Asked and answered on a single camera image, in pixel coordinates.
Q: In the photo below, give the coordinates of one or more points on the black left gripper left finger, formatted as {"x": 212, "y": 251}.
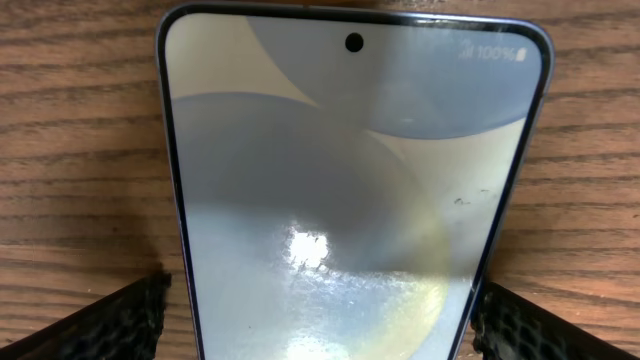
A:
{"x": 125, "y": 325}

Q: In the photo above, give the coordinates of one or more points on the blue smartphone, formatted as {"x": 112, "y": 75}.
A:
{"x": 341, "y": 175}

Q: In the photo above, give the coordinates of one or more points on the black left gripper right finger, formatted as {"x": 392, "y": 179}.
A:
{"x": 508, "y": 327}

